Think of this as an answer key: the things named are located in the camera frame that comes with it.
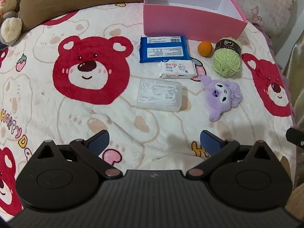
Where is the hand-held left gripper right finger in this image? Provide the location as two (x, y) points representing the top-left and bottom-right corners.
(186, 130), (272, 180)

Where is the white tissue packet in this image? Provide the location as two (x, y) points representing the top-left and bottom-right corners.
(158, 60), (197, 79)

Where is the pink checked pillow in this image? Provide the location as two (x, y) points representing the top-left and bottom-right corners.
(214, 0), (300, 39)

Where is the purple plush toy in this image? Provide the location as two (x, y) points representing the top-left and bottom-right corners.
(199, 74), (243, 122)

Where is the grey bunny plush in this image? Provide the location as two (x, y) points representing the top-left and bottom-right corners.
(0, 0), (23, 45)

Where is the gold satin cloth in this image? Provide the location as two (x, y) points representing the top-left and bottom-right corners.
(283, 37), (304, 111)

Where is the bear printed blanket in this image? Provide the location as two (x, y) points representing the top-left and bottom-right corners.
(0, 3), (297, 219)

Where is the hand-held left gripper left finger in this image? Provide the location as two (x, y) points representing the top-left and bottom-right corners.
(31, 130), (123, 180)

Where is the pink cardboard box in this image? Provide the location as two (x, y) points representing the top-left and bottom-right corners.
(143, 0), (248, 41)

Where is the clear floss pick box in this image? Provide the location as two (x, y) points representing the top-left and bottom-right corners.
(136, 78), (183, 112)

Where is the blue wet wipes packet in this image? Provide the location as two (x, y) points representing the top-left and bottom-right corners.
(139, 35), (192, 64)

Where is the white cloth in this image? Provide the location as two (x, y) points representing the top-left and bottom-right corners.
(151, 155), (205, 171)

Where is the green yarn ball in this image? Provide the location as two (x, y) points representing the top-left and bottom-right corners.
(212, 37), (242, 77)

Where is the orange ball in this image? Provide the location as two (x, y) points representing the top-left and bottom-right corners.
(198, 41), (212, 57)

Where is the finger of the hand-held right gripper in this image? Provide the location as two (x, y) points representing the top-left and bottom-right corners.
(286, 128), (304, 148)

